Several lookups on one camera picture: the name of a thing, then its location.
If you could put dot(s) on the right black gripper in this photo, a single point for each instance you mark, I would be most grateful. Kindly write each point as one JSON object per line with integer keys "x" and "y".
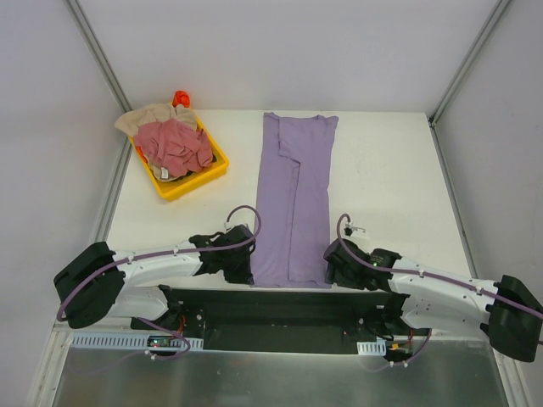
{"x": 339, "y": 267}

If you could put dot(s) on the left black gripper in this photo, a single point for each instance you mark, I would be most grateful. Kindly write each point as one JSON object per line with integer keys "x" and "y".
{"x": 239, "y": 263}

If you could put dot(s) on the purple t-shirt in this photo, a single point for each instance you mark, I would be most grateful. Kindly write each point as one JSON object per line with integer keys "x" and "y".
{"x": 293, "y": 202}

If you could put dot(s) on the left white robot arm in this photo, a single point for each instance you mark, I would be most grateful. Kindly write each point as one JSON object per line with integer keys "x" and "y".
{"x": 102, "y": 283}

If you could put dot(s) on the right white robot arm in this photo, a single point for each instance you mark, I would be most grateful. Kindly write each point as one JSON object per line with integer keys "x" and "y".
{"x": 506, "y": 313}

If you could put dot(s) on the yellow plastic tray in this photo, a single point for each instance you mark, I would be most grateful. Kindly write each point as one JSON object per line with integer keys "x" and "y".
{"x": 172, "y": 190}

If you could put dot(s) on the pink t-shirt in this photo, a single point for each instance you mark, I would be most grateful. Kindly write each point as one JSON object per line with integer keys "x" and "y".
{"x": 173, "y": 149}

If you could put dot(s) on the orange red cloth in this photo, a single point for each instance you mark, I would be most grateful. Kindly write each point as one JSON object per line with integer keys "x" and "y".
{"x": 181, "y": 98}

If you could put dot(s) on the beige t-shirt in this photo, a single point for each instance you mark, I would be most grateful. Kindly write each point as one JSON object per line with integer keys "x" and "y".
{"x": 130, "y": 122}

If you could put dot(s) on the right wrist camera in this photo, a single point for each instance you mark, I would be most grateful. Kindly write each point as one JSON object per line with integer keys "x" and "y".
{"x": 352, "y": 231}

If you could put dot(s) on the right white cable duct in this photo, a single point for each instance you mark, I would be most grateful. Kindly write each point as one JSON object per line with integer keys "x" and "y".
{"x": 375, "y": 348}

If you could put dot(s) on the white cable duct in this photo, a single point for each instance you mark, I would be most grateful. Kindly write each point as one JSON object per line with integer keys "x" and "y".
{"x": 133, "y": 341}
{"x": 375, "y": 348}

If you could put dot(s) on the left white cable duct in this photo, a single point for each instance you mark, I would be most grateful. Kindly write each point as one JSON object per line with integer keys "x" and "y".
{"x": 133, "y": 341}

